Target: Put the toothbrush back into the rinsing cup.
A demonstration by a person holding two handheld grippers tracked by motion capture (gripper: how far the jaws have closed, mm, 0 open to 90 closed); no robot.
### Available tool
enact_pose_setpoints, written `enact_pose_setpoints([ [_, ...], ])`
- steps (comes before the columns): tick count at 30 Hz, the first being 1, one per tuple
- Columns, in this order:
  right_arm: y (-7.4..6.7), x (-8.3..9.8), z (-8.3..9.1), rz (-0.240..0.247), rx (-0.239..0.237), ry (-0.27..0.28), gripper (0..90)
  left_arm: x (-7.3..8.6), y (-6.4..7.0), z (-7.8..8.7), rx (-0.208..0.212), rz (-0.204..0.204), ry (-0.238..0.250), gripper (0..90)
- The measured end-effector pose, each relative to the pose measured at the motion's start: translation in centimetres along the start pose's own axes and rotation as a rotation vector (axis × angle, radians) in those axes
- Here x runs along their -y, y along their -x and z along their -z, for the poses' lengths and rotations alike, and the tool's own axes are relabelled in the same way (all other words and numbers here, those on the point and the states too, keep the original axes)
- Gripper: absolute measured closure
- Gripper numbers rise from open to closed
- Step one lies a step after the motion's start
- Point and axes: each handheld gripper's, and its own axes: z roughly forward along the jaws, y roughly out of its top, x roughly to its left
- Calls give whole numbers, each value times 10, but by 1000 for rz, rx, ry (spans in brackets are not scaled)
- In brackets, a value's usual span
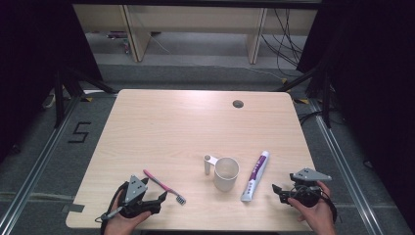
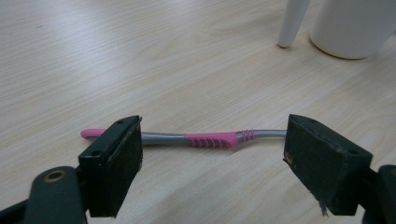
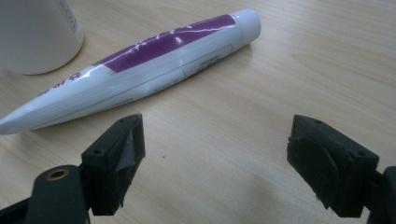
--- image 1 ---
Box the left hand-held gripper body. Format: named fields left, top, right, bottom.
left=117, top=174, right=162, bottom=219

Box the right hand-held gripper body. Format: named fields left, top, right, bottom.
left=278, top=166, right=334, bottom=209

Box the pink toothbrush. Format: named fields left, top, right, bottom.
left=142, top=168, right=187, bottom=206

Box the white and purple toothpaste tube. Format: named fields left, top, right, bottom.
left=240, top=150, right=271, bottom=203

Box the white cup with side holder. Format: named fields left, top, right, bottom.
left=203, top=154, right=241, bottom=193

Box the person's left hand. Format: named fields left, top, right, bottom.
left=104, top=190, right=153, bottom=235

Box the person's right hand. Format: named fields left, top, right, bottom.
left=287, top=180, right=338, bottom=235

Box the grey plug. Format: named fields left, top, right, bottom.
left=95, top=207, right=124, bottom=223

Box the grey tape strip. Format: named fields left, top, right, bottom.
left=62, top=203, right=86, bottom=213

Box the black metal stand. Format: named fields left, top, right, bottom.
left=274, top=63, right=335, bottom=129
left=53, top=65, right=117, bottom=129

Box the dark curtain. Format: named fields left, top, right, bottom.
left=297, top=0, right=415, bottom=226
left=0, top=0, right=104, bottom=165

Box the light wooden shelf unit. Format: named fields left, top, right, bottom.
left=71, top=3, right=319, bottom=65

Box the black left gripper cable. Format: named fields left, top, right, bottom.
left=99, top=180, right=130, bottom=235

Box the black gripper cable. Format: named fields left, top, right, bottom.
left=99, top=180, right=130, bottom=235
left=321, top=189, right=339, bottom=223

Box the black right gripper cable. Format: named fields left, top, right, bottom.
left=321, top=189, right=339, bottom=223

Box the metal floor rail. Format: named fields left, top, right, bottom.
left=0, top=94, right=83, bottom=235
left=308, top=97, right=387, bottom=235

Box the black floor cable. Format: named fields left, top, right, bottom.
left=298, top=110, right=325, bottom=127

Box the bundle of black hanging cables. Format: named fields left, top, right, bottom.
left=260, top=8, right=305, bottom=78

